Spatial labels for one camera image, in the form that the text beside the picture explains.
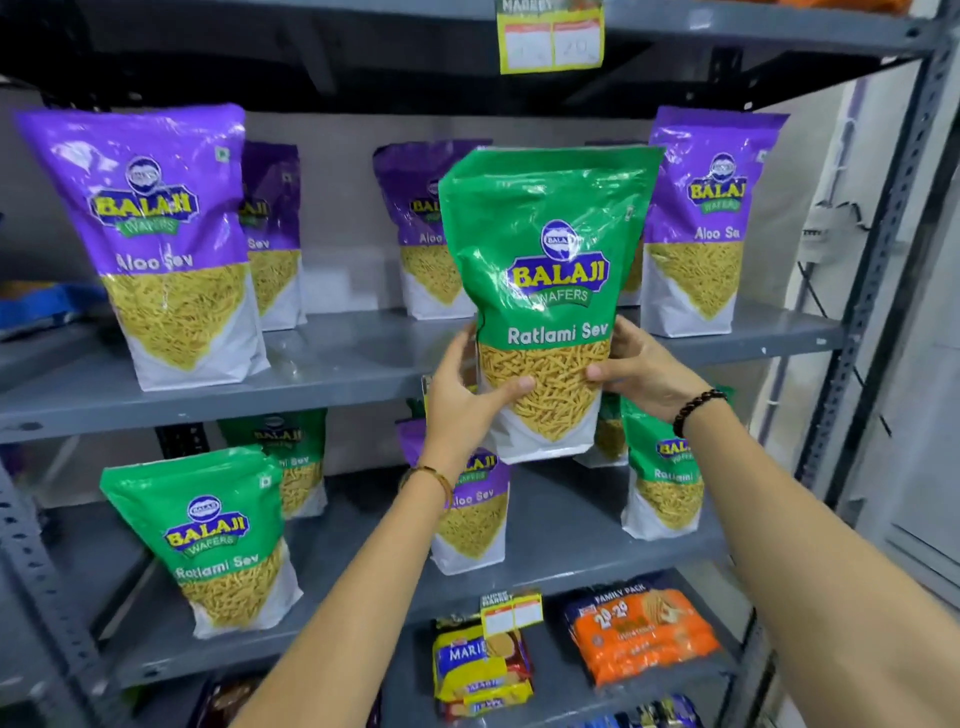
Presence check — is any person's left hand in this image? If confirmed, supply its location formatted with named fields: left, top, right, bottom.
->
left=423, top=322, right=537, bottom=480

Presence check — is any person's right hand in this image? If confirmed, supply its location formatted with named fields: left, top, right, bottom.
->
left=586, top=315, right=715, bottom=435

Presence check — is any green snack packet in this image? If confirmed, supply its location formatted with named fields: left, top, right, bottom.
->
left=619, top=387, right=735, bottom=542
left=438, top=145, right=666, bottom=466
left=99, top=445, right=304, bottom=640
left=216, top=409, right=330, bottom=520
left=573, top=393, right=630, bottom=470

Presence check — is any person's left forearm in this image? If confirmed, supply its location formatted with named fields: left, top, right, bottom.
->
left=231, top=471, right=470, bottom=728

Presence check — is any person's right forearm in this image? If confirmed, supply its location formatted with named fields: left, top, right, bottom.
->
left=678, top=397, right=960, bottom=728

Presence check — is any grey metal shelving rack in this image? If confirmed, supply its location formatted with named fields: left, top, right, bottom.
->
left=0, top=0, right=960, bottom=728

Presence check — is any small yellow price label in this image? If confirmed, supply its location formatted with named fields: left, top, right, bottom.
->
left=480, top=591, right=544, bottom=639

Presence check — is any orange biscuit family pack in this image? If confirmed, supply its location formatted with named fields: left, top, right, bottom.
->
left=563, top=583, right=723, bottom=688

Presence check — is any yellow blue biscuit pack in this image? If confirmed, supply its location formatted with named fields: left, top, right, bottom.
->
left=432, top=625, right=536, bottom=723

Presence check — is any large yellow price label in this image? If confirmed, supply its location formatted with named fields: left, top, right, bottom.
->
left=495, top=0, right=606, bottom=75

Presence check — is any blue biscuit packet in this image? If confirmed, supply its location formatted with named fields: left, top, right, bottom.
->
left=588, top=695, right=704, bottom=728

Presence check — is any dark brown packet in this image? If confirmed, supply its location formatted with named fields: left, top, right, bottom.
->
left=201, top=678, right=262, bottom=728

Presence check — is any blue snack packet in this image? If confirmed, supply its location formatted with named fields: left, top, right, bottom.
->
left=0, top=280, right=108, bottom=340

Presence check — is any dark beaded bracelet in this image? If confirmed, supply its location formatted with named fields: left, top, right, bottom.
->
left=672, top=387, right=730, bottom=440

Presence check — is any thin brown thread bracelet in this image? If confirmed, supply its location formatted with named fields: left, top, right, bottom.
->
left=399, top=465, right=456, bottom=510

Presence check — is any black wall cable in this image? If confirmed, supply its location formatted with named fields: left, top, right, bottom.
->
left=793, top=251, right=895, bottom=438

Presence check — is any white electrical wall box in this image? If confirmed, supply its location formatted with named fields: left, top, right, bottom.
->
left=800, top=200, right=857, bottom=249

